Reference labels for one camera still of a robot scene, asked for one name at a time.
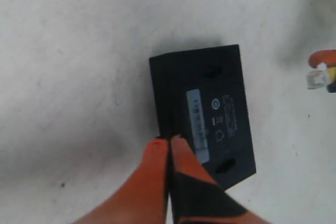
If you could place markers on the black network switch box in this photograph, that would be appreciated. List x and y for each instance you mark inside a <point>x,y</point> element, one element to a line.
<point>200,95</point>

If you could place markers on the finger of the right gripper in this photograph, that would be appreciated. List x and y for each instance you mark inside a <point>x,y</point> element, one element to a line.
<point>324,56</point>

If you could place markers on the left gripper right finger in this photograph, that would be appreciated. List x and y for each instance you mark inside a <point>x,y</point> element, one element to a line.
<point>196,197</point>

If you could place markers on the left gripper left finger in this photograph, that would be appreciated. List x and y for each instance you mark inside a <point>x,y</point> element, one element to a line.
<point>143,197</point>

